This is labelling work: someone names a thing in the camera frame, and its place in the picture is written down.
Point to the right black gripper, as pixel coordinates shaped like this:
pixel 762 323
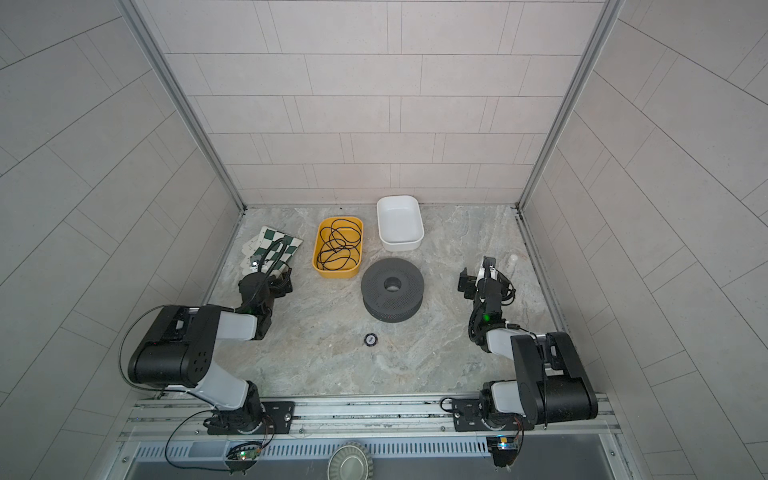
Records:
pixel 472 282

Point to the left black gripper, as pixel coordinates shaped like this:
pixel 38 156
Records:
pixel 278 283

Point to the grey cable spool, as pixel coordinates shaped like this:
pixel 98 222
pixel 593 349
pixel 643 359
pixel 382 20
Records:
pixel 392 290

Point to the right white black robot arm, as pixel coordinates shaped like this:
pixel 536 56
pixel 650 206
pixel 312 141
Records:
pixel 550 384

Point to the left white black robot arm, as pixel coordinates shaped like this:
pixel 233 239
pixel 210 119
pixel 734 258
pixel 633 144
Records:
pixel 176 354

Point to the yellow plastic tray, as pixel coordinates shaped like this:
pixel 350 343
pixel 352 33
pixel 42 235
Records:
pixel 338 247

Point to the white plastic tray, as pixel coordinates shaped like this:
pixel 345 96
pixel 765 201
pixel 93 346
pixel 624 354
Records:
pixel 400 223

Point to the centre poker chip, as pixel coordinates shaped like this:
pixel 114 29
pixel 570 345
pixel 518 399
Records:
pixel 370 340

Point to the right circuit board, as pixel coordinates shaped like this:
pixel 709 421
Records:
pixel 503 447

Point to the circuit board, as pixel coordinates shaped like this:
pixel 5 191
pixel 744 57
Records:
pixel 503 447
pixel 245 452

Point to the left circuit board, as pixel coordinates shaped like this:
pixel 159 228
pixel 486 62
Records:
pixel 245 452

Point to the round grey vent disc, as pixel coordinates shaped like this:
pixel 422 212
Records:
pixel 351 461

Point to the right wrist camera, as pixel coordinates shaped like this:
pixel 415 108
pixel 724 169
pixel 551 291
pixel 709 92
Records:
pixel 488 270

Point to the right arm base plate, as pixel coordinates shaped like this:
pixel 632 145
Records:
pixel 468 414

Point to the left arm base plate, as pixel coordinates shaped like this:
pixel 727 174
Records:
pixel 272 417

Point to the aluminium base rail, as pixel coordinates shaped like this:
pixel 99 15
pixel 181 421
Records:
pixel 341 417

